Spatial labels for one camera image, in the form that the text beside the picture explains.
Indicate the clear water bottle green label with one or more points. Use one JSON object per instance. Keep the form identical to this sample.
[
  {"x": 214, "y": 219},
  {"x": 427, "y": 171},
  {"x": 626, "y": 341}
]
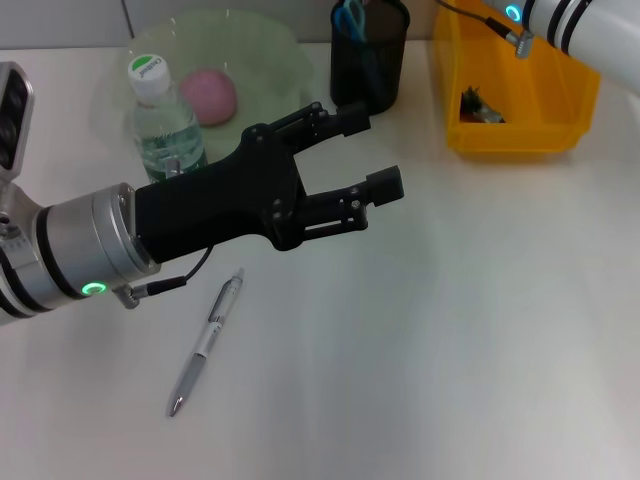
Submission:
[{"x": 165, "y": 130}]

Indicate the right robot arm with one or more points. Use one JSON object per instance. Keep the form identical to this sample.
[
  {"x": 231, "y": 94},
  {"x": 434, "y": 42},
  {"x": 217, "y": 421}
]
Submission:
[{"x": 590, "y": 30}]

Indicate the black mesh cylinder bin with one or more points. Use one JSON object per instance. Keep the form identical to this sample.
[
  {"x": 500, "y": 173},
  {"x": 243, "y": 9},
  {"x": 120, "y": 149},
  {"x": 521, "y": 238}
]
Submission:
[{"x": 385, "y": 60}]

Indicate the green translucent plastic fruit plate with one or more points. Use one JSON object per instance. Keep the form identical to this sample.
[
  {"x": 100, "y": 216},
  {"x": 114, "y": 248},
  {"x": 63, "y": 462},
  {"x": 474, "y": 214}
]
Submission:
[{"x": 270, "y": 60}]

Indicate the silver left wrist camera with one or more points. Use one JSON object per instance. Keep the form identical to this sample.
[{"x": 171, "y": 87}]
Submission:
[{"x": 12, "y": 120}]

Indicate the pink toy peach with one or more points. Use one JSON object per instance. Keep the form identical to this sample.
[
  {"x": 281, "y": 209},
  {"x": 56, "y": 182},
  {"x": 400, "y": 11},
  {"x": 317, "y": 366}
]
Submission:
[{"x": 210, "y": 97}]

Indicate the blue capped scissors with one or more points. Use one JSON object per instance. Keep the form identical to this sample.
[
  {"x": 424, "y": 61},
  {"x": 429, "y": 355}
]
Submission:
[{"x": 350, "y": 22}]

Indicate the yellow plastic storage bin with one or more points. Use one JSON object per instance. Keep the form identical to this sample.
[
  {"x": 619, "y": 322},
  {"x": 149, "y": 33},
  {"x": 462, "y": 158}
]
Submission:
[{"x": 520, "y": 135}]

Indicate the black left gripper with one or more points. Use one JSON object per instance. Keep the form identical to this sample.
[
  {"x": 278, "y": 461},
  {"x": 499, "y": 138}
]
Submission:
[{"x": 220, "y": 205}]

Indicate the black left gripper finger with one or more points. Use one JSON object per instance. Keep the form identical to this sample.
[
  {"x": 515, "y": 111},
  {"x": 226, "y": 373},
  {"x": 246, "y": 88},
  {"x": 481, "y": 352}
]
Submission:
[
  {"x": 355, "y": 117},
  {"x": 385, "y": 185}
]

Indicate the silver ballpoint pen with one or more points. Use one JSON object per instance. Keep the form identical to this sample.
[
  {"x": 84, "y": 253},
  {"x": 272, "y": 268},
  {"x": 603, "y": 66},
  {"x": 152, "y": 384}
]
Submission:
[{"x": 210, "y": 335}]

